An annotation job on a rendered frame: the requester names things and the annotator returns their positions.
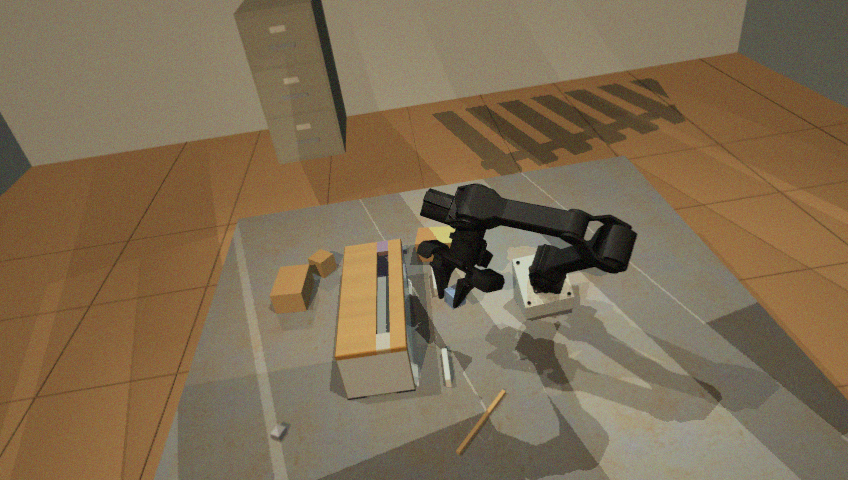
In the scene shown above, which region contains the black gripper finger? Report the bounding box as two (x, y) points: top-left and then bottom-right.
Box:
(429, 262), (456, 299)
(453, 278), (474, 308)

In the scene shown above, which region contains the yellow-green thin stick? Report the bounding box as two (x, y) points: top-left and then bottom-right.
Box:
(456, 389), (506, 456)

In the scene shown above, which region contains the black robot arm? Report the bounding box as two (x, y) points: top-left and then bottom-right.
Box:
(420, 183), (638, 294)

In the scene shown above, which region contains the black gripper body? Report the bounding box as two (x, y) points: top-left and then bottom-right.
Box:
(417, 229), (505, 293)

